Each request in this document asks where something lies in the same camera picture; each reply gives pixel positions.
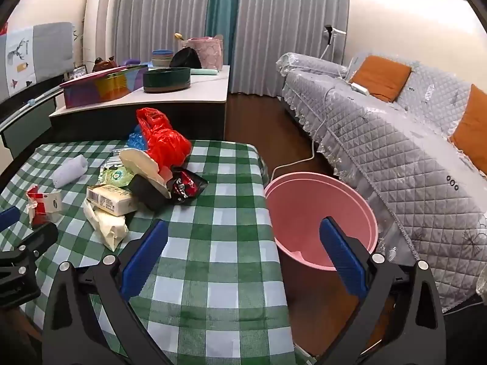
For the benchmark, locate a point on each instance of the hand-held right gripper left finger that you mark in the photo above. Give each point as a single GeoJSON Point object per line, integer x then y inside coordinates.
{"type": "Point", "coordinates": [146, 258]}

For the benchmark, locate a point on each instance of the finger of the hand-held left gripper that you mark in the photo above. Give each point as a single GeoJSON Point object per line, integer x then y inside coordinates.
{"type": "Point", "coordinates": [38, 239]}
{"type": "Point", "coordinates": [7, 218]}

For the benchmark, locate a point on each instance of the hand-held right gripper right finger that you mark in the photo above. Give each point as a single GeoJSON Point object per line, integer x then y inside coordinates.
{"type": "Point", "coordinates": [342, 258]}

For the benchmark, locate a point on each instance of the red and white packet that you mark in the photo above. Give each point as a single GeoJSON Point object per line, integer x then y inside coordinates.
{"type": "Point", "coordinates": [47, 201]}

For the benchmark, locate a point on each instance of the cream wrapper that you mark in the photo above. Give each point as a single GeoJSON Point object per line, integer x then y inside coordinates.
{"type": "Point", "coordinates": [110, 230]}

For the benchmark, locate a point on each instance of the pink plastic basin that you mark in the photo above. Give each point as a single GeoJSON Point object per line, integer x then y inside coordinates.
{"type": "Point", "coordinates": [304, 213]}

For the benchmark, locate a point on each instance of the black box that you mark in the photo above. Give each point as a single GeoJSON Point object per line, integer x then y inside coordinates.
{"type": "Point", "coordinates": [146, 192]}

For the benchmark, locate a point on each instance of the cream labelled packet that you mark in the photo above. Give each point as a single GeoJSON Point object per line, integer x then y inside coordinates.
{"type": "Point", "coordinates": [110, 197]}

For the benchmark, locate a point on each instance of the white cloth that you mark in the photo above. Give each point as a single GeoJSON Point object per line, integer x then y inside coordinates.
{"type": "Point", "coordinates": [70, 171]}

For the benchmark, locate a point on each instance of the black and red snack wrapper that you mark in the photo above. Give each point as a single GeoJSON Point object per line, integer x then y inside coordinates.
{"type": "Point", "coordinates": [186, 186]}

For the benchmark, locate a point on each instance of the green printed packet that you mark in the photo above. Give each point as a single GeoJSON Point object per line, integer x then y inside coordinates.
{"type": "Point", "coordinates": [116, 176]}

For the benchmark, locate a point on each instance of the clear plastic bag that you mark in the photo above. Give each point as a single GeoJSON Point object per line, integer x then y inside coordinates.
{"type": "Point", "coordinates": [110, 159]}

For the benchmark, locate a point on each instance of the red plastic bag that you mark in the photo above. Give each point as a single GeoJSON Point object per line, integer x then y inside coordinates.
{"type": "Point", "coordinates": [163, 140]}

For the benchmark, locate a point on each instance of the blue plastic bag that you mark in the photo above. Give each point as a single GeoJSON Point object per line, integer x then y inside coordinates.
{"type": "Point", "coordinates": [136, 138]}

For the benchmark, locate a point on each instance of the green checked tablecloth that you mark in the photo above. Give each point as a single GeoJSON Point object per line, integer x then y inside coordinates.
{"type": "Point", "coordinates": [213, 235]}

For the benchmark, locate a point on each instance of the white rod blue fitting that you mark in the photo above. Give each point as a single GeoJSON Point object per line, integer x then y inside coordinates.
{"type": "Point", "coordinates": [32, 101]}

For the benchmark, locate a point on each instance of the grey quilted sofa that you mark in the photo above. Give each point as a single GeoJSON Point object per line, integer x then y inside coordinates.
{"type": "Point", "coordinates": [380, 140]}

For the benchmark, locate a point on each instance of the colourful tin box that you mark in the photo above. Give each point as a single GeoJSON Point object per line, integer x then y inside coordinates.
{"type": "Point", "coordinates": [95, 91]}

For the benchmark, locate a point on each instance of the white top coffee table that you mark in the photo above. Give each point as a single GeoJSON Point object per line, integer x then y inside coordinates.
{"type": "Point", "coordinates": [182, 95]}

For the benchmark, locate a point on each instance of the white power adapter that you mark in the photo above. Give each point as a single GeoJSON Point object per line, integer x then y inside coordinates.
{"type": "Point", "coordinates": [359, 87]}

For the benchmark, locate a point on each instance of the grey television cover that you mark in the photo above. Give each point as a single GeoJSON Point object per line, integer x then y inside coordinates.
{"type": "Point", "coordinates": [49, 45]}

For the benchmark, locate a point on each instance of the brown teapot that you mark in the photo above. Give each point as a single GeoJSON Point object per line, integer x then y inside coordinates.
{"type": "Point", "coordinates": [102, 64]}

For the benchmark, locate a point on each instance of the dark green round box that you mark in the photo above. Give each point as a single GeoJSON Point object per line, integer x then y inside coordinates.
{"type": "Point", "coordinates": [167, 78]}

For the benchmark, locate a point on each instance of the orange cushion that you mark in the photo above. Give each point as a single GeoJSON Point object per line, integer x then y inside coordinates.
{"type": "Point", "coordinates": [380, 78]}
{"type": "Point", "coordinates": [473, 125]}

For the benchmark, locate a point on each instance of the dry twig decoration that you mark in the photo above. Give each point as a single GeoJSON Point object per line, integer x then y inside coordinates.
{"type": "Point", "coordinates": [78, 36]}

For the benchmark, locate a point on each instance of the mint green tray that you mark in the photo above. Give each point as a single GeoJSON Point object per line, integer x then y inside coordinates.
{"type": "Point", "coordinates": [205, 71]}

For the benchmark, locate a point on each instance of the purple plastic item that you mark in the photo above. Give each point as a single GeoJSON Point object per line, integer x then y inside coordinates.
{"type": "Point", "coordinates": [131, 62]}

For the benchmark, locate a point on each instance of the stack of colourful bowls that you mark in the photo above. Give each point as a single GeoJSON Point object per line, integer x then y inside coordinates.
{"type": "Point", "coordinates": [163, 59]}

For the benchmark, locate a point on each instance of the black hat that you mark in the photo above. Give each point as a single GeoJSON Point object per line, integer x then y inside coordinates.
{"type": "Point", "coordinates": [185, 59]}

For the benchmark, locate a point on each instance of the pink fabric basket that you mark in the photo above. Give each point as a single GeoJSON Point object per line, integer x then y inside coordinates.
{"type": "Point", "coordinates": [209, 53]}

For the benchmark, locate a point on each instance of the yellow round ornament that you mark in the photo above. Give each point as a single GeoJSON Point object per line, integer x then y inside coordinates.
{"type": "Point", "coordinates": [178, 37]}

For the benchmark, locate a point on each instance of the white standing air conditioner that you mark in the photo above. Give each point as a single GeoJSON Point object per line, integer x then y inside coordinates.
{"type": "Point", "coordinates": [102, 15]}

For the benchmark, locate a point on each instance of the grey curtain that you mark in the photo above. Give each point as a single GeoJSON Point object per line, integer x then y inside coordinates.
{"type": "Point", "coordinates": [159, 7]}
{"type": "Point", "coordinates": [289, 26]}

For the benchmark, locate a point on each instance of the teal curtain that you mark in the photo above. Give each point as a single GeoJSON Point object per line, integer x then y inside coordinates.
{"type": "Point", "coordinates": [222, 7]}

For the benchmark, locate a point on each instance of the small photo frame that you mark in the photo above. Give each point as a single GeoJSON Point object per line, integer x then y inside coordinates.
{"type": "Point", "coordinates": [80, 71]}

